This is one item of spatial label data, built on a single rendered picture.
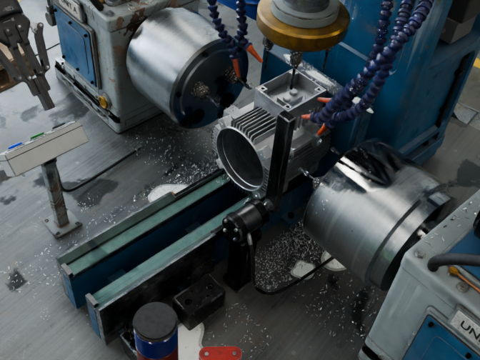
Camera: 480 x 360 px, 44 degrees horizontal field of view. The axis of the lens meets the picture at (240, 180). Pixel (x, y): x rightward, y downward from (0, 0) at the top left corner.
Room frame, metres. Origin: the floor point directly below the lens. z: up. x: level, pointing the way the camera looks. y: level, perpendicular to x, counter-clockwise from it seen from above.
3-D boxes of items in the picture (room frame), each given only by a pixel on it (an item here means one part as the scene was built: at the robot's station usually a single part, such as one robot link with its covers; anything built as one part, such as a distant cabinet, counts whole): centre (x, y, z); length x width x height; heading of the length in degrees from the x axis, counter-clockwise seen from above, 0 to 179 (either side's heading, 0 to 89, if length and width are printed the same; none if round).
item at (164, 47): (1.25, 0.19, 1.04); 0.37 x 0.25 x 0.25; 46
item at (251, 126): (1.00, -0.06, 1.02); 0.20 x 0.19 x 0.19; 136
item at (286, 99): (1.03, -0.09, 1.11); 0.12 x 0.11 x 0.07; 136
